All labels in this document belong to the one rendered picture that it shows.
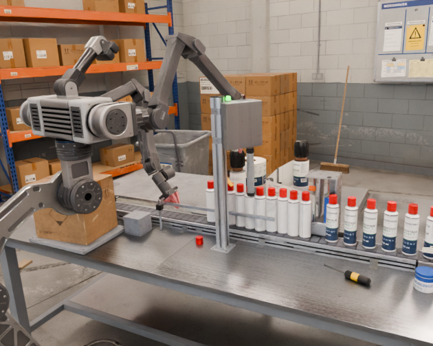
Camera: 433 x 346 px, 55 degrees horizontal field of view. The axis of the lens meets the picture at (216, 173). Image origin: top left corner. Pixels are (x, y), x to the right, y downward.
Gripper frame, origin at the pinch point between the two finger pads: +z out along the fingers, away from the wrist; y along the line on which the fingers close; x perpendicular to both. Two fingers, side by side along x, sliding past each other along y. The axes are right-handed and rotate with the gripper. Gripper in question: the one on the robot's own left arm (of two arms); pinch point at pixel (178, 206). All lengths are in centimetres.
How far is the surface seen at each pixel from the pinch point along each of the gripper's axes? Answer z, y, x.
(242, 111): -12, -12, -65
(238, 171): 3.1, 25.9, -25.4
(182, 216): 5.5, -0.3, 1.4
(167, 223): 3.8, -5.5, 7.6
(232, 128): -9, -16, -59
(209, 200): 7.5, -2.0, -19.1
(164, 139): -96, 239, 152
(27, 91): -268, 215, 272
